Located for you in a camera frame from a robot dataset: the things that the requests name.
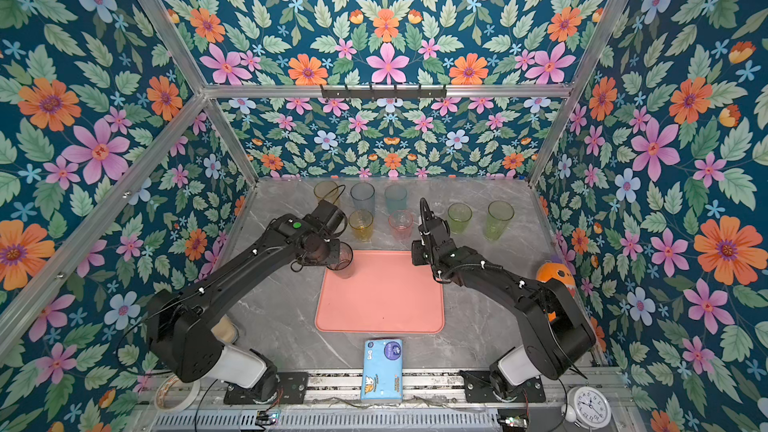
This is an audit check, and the dark grey tall glass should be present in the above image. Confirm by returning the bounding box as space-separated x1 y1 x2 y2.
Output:
326 241 354 279

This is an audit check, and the amber tall glass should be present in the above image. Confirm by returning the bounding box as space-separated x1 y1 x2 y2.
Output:
313 180 344 205

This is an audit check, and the pink plastic tray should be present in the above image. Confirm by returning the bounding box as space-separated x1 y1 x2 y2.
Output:
315 250 445 335

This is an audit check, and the blue-grey tall glass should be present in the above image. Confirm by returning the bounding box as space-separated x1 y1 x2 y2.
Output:
350 182 376 216

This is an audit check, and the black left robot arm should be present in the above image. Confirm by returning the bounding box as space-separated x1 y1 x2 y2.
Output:
146 200 352 395

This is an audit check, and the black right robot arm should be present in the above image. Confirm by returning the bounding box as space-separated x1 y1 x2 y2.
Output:
411 198 597 397

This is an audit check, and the green short glass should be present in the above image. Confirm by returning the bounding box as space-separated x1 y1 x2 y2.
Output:
447 203 473 234

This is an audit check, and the pink short glass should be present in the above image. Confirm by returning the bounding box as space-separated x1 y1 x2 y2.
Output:
388 210 414 241

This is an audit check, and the yellow short glass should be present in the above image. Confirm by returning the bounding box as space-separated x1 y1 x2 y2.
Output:
349 210 374 242

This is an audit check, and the teal tall glass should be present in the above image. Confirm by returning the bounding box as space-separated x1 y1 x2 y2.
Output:
384 184 408 215

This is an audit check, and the light green tall glass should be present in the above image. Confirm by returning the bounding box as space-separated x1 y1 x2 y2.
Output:
484 200 515 241

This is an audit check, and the orange plush toy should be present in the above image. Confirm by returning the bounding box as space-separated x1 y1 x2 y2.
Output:
536 261 576 325

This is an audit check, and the blue tissue pack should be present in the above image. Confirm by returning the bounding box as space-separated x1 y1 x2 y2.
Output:
360 338 403 404

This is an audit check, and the masking tape roll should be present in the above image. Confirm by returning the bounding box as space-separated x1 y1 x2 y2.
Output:
153 375 201 413

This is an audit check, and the white alarm clock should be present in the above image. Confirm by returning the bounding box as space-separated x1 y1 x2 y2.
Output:
561 386 612 430

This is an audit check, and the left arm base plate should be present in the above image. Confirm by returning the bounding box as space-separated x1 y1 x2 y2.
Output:
223 372 309 406

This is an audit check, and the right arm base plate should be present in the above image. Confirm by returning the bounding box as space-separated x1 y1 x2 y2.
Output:
459 370 546 403

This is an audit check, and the black hook rail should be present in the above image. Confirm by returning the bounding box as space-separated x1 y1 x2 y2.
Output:
320 84 448 100

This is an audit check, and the white ribbed cable duct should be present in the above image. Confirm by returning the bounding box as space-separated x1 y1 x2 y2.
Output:
150 408 501 431

